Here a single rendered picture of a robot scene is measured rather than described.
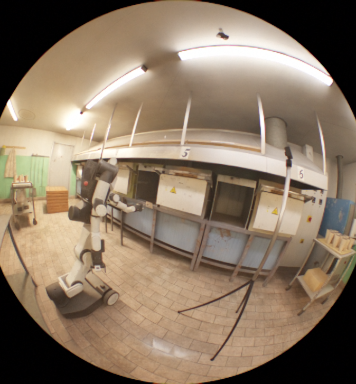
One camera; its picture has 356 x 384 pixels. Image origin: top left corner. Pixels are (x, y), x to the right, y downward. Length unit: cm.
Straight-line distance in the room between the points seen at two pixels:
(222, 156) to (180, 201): 71
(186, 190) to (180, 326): 149
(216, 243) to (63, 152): 549
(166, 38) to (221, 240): 226
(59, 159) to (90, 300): 479
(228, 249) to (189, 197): 87
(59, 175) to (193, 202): 497
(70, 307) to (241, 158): 205
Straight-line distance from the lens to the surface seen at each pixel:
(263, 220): 138
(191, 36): 128
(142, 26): 132
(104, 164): 83
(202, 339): 138
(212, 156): 115
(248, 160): 115
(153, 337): 132
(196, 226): 159
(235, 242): 162
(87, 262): 115
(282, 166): 125
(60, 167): 533
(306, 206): 245
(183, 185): 138
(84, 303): 132
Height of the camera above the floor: 129
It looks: 6 degrees down
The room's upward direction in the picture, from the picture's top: 9 degrees clockwise
